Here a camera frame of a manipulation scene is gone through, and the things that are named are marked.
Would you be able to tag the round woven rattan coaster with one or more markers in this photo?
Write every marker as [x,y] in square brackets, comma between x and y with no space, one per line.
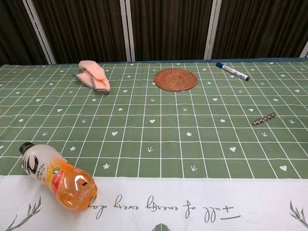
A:
[175,79]

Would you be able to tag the white partition frame post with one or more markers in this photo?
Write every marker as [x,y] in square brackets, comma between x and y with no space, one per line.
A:
[304,51]
[39,31]
[211,29]
[128,30]

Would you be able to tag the orange juice plastic bottle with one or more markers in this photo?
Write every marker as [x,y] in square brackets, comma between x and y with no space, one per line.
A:
[60,179]

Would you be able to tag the pink knitted cloth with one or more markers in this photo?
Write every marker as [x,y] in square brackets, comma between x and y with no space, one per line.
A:
[95,77]

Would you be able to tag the blue white marker pen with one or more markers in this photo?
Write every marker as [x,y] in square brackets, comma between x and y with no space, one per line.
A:
[232,71]

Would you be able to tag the green grid tablecloth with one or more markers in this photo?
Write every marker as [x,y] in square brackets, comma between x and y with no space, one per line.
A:
[154,144]

